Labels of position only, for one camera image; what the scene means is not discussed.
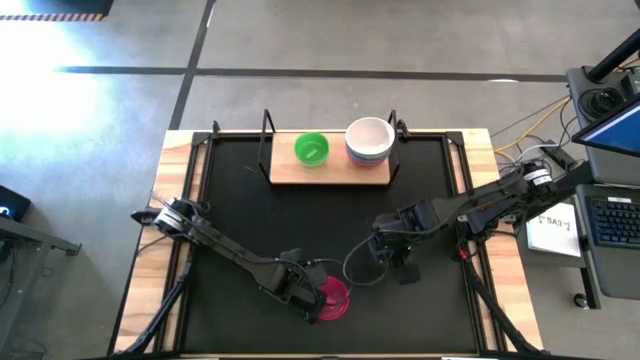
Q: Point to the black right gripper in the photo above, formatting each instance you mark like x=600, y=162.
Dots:
x=400, y=227

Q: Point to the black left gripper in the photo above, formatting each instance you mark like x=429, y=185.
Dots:
x=309, y=285

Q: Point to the pink translucent plastic bowl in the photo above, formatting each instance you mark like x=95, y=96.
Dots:
x=336, y=300

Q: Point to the cream white ribbed bowl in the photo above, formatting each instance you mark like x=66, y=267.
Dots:
x=370, y=136

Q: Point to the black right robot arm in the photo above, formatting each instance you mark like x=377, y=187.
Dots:
x=480, y=202

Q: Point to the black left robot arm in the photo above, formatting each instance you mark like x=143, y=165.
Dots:
x=225, y=247

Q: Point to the black table mat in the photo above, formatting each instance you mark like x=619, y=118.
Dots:
x=250, y=210

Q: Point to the blue ribbed bowl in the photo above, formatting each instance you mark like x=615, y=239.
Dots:
x=370, y=159

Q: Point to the white paper sheet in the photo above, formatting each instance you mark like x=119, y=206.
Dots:
x=552, y=232

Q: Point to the green plastic bowl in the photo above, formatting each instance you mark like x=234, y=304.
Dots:
x=312, y=149

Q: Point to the cart caster wheel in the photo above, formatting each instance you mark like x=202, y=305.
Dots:
x=581, y=300

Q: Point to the black power strip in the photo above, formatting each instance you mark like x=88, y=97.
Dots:
x=557, y=155

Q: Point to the grey computer cart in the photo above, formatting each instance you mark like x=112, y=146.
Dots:
x=617, y=270

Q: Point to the black keyboard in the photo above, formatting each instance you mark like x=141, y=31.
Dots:
x=615, y=222

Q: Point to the computer monitor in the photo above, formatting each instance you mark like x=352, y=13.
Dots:
x=612, y=132

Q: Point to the black monitor pole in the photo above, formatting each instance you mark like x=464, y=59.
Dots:
x=615, y=55

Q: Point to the black side desk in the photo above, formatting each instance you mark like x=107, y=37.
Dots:
x=20, y=235

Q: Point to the black hazard striped floor mat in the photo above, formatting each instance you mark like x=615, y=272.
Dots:
x=70, y=7

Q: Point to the black aluminium rig frame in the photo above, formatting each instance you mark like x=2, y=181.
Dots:
x=502, y=320

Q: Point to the wooden shelf with black frame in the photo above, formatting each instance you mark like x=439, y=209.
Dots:
x=285, y=170

